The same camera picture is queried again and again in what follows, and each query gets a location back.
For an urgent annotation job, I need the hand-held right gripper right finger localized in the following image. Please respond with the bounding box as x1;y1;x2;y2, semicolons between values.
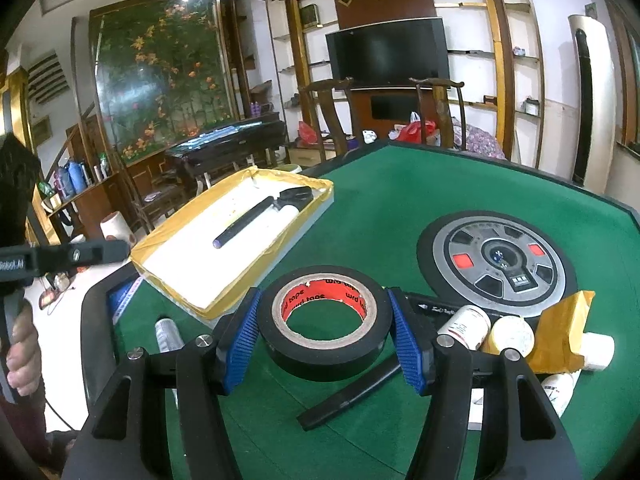
387;287;583;480

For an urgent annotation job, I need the black flat television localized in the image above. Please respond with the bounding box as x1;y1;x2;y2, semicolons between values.
325;17;450;92

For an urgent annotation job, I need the person's left hand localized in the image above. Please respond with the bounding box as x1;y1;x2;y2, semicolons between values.
7;305;41;403

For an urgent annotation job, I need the black marker pen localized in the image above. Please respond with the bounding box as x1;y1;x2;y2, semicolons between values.
405;292;468;321
297;360;403;431

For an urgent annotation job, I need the black tape roll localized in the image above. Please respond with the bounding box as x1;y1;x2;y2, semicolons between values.
257;266;388;381

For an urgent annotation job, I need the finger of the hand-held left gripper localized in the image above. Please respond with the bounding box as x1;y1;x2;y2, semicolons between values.
30;239;132;274

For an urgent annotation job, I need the round table centre panel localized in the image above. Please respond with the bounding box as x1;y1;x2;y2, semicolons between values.
416;210;578;318

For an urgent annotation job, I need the dark wooden chair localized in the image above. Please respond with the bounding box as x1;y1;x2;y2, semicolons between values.
298;78;353;161
409;77;468;150

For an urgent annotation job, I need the orange flower wall mural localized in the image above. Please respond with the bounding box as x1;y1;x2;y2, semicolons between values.
90;0;236;166

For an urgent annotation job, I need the wall air vent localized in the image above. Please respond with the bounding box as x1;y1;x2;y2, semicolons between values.
27;52;68;103

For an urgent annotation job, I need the blue detergent bottle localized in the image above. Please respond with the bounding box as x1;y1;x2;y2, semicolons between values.
54;160;86;198

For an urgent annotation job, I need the white foam tray yellow tape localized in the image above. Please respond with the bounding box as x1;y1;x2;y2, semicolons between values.
130;166;335;321

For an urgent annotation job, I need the yellow round jar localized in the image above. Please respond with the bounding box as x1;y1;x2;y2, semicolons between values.
482;315;537;359

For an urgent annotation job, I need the white standing air conditioner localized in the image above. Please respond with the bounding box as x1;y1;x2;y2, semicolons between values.
567;14;617;193

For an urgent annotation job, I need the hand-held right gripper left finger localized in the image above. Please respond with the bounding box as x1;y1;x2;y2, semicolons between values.
62;287;263;480

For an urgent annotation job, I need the white paper roll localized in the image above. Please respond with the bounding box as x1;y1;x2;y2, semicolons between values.
100;211;132;246

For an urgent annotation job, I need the plain white bottle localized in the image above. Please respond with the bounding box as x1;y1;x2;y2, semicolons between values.
580;332;616;372

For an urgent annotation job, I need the black marker purple end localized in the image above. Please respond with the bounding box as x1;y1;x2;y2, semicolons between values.
212;195;279;250

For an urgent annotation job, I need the yellow snack packet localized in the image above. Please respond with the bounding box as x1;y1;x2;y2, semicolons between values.
525;290;597;373

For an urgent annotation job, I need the white bottle red label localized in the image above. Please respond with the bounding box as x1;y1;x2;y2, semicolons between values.
437;305;492;352

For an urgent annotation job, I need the small white bottle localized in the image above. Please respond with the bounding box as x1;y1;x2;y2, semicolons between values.
540;371;582;417

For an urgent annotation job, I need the person's left forearm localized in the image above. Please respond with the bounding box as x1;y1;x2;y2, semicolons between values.
0;392;51;463

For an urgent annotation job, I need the white bottle purple label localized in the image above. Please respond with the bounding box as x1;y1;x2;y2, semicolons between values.
154;316;184;361

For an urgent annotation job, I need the floral cloth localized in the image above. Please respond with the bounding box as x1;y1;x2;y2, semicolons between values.
452;117;506;158

